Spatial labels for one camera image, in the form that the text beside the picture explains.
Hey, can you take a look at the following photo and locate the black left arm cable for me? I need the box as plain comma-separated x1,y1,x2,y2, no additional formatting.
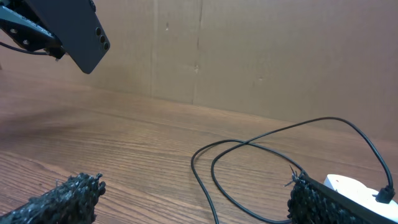
0,41,49,56

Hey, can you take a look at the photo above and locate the Samsung Galaxy smartphone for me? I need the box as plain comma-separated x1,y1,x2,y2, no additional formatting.
27,0,111,74

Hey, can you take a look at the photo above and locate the black USB charging cable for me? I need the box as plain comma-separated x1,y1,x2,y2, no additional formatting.
190,116,396,224

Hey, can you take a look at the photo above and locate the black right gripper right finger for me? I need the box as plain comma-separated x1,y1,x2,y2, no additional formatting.
287,171,395,224

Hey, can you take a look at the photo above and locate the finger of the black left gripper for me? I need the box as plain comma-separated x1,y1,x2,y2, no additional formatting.
1,0,65,59

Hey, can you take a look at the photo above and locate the white charger plug adapter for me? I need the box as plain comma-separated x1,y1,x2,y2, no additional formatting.
323,174,397,223

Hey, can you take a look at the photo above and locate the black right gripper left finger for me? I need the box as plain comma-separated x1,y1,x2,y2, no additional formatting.
1,173,106,224

